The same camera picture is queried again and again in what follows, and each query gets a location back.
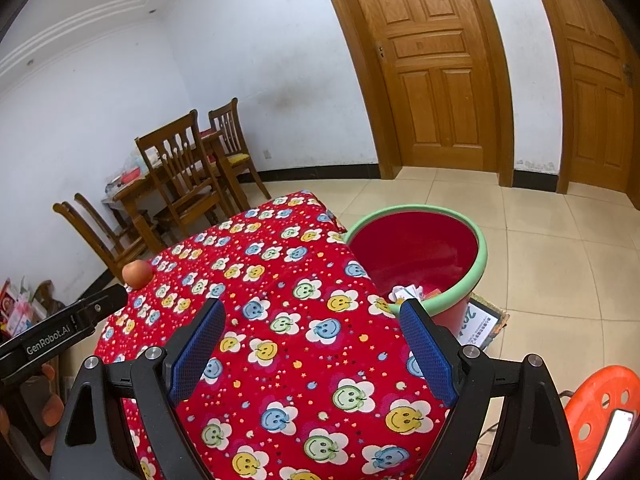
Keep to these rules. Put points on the red flat box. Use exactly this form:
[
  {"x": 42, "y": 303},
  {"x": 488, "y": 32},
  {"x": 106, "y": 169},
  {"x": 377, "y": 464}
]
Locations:
[{"x": 135, "y": 176}]

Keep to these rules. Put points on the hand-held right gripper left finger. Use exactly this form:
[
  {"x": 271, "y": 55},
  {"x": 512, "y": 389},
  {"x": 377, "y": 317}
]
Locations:
[{"x": 197, "y": 345}]

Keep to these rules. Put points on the red smiley flower blanket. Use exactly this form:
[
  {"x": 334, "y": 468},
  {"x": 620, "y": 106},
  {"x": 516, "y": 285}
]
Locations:
[{"x": 300, "y": 360}]

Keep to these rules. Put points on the crumpled white tissue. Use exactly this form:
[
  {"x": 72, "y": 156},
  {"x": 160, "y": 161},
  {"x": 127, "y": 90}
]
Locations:
[{"x": 406, "y": 292}]

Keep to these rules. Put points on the yellow seat cushion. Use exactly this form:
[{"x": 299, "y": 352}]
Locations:
[{"x": 239, "y": 158}]

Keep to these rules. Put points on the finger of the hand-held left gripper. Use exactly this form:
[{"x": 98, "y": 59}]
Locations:
[{"x": 102, "y": 305}]

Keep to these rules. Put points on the orange plastic stool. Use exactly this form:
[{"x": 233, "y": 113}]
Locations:
[{"x": 595, "y": 390}]

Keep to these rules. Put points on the colourful cartons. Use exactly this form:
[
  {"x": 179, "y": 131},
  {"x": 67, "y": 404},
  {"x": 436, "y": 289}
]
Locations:
[{"x": 17, "y": 307}]

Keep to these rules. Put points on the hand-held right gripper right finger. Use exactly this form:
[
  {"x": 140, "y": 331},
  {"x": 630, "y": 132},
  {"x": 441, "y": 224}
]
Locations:
[{"x": 427, "y": 350}]

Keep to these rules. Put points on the smartphone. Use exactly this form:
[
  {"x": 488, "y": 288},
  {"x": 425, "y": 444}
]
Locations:
[{"x": 612, "y": 440}]

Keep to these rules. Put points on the round orange-red fruit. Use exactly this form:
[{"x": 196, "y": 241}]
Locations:
[{"x": 136, "y": 275}]

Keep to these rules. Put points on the red basin with green rim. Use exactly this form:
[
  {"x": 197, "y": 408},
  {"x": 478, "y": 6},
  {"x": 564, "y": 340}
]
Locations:
[{"x": 415, "y": 245}]

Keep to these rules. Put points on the wooden chair with cushion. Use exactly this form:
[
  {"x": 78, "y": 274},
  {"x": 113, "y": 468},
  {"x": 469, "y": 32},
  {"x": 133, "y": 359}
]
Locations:
[{"x": 227, "y": 130}]

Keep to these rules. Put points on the wooden dining table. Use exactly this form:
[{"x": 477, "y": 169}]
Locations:
[{"x": 135, "y": 190}]

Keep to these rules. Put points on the person's left hand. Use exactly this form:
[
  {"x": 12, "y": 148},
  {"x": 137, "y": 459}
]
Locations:
[{"x": 50, "y": 407}]

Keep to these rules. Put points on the wooden panel door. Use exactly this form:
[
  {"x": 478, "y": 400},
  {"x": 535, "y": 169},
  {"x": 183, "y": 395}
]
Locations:
[
  {"x": 595, "y": 85},
  {"x": 435, "y": 70}
]

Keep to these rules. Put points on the printed booklet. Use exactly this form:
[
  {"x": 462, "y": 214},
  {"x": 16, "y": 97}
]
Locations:
[{"x": 480, "y": 322}]

